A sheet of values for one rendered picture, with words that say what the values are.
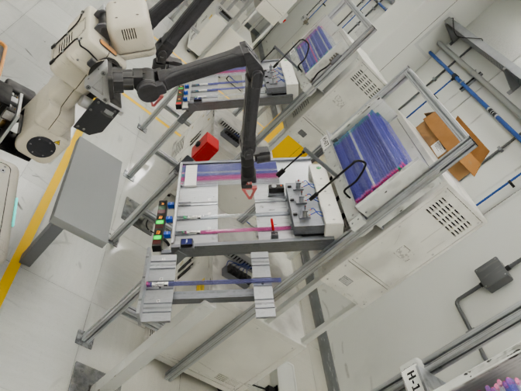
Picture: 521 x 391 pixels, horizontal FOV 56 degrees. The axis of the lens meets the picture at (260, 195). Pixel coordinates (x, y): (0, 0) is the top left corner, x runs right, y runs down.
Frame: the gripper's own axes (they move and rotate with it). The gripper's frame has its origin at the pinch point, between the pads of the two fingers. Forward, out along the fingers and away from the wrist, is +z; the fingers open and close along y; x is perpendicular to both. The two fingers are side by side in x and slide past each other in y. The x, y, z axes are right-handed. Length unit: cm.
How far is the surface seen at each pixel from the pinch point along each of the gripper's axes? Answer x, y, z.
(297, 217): -20.4, -10.3, 8.9
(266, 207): -7.4, 6.1, 14.3
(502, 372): -64, -106, -9
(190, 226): 28.1, -5.6, 13.0
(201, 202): 23.5, 11.9, 13.1
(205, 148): 25, 79, 21
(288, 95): -31, 125, 11
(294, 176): -23.9, 32.1, 14.9
